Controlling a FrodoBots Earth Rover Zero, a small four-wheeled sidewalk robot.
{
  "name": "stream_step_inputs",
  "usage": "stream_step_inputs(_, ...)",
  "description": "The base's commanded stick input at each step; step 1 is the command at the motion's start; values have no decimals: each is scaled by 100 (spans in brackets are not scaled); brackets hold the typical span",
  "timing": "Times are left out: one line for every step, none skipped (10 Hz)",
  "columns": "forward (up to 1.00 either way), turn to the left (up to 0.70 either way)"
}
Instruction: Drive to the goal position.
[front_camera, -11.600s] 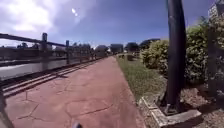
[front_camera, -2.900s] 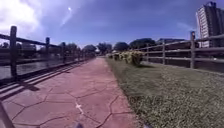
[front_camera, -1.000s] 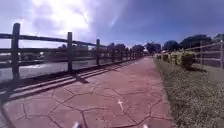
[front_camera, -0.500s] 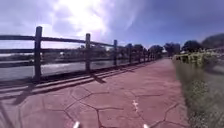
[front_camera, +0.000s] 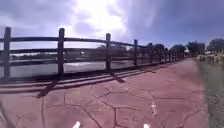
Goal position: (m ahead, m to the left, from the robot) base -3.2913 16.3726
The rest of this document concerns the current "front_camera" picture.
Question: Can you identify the red stone paved path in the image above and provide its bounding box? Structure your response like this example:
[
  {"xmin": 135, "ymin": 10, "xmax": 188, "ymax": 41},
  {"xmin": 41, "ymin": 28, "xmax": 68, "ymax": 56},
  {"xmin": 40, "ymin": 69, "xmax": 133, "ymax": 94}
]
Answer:
[{"xmin": 0, "ymin": 58, "xmax": 210, "ymax": 128}]

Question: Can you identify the grey river water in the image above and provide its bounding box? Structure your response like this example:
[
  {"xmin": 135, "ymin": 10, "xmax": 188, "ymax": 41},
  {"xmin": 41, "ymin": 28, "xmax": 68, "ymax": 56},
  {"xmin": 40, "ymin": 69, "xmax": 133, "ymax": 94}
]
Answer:
[{"xmin": 0, "ymin": 58, "xmax": 168, "ymax": 79}]

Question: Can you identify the row of trees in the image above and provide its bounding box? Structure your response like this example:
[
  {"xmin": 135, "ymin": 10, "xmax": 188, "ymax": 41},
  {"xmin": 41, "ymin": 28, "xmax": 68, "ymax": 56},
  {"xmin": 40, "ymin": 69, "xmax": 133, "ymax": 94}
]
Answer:
[{"xmin": 145, "ymin": 37, "xmax": 224, "ymax": 58}]

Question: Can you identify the dark wooden rail fence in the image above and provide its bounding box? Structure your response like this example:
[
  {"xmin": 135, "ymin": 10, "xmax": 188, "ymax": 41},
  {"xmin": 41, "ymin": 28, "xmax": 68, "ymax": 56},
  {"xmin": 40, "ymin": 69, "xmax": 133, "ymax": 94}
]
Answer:
[{"xmin": 0, "ymin": 26, "xmax": 186, "ymax": 81}]

